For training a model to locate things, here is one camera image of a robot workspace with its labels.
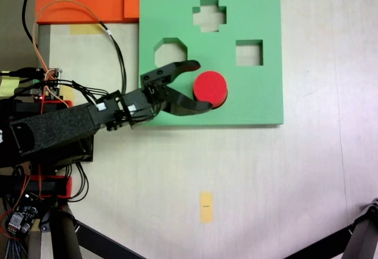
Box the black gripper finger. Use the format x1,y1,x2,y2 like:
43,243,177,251
161,85,214,118
172,60,202,78

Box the red cylinder block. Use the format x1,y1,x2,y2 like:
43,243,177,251
192,70,229,109

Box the green shape sorter board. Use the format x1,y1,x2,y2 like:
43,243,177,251
138,0,285,128

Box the yellow tape strip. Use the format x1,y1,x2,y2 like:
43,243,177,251
0,75,22,96
69,23,103,35
200,191,214,224

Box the small black converter board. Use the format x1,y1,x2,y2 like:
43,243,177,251
5,203,40,239

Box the thick dark tripod leg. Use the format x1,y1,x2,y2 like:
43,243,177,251
341,197,378,259

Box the black servo wires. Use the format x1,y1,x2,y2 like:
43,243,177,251
56,21,128,102

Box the circuit board with wires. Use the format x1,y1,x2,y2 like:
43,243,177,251
28,67,65,101

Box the orange cable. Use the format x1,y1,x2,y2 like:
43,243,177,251
31,0,105,76

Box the black power cable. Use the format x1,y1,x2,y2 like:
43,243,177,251
21,0,34,43

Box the braided black white cable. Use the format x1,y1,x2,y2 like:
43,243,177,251
5,237,23,259

